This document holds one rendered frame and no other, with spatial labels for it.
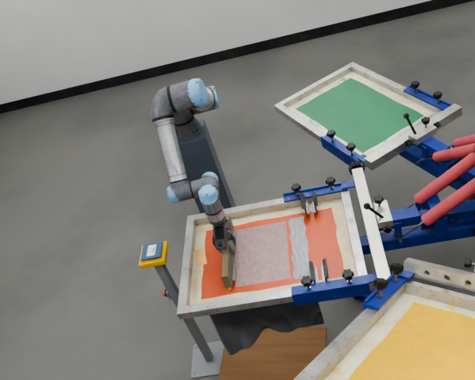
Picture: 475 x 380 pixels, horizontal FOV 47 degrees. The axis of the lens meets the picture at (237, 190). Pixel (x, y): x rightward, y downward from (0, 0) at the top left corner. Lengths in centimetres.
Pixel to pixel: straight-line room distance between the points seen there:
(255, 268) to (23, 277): 252
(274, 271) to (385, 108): 121
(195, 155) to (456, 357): 170
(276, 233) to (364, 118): 90
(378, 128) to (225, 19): 329
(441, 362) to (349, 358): 24
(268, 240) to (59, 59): 442
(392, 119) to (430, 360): 168
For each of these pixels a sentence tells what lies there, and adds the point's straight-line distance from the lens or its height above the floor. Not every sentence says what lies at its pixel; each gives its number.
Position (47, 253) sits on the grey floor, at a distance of 460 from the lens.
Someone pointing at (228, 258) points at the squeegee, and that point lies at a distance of 234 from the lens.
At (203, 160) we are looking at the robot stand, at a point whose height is 107.
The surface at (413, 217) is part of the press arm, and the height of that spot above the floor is 104.
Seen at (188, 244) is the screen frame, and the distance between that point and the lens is 256.
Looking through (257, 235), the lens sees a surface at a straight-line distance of 253.
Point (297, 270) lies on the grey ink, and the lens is 233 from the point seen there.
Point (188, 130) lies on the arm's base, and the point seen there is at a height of 125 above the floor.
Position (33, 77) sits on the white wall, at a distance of 668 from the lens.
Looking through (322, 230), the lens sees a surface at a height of 95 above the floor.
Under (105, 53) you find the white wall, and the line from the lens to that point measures 630.
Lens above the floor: 273
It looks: 39 degrees down
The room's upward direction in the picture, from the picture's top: 19 degrees counter-clockwise
